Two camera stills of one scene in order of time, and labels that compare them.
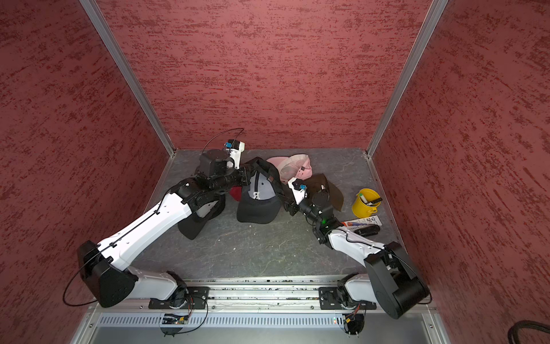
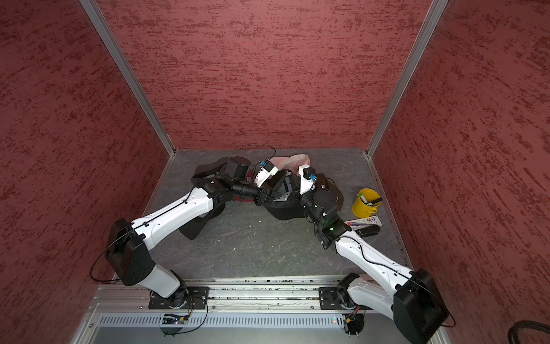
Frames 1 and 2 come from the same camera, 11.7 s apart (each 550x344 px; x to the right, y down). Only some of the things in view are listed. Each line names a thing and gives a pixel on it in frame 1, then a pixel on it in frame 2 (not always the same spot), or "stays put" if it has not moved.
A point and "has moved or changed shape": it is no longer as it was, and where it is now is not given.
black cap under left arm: (206, 207) stays put
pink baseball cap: (297, 166) stays put
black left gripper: (244, 179) -> (263, 198)
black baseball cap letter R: (262, 203) has moved or changed shape
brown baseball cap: (318, 183) stays put
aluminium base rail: (261, 309) stays put
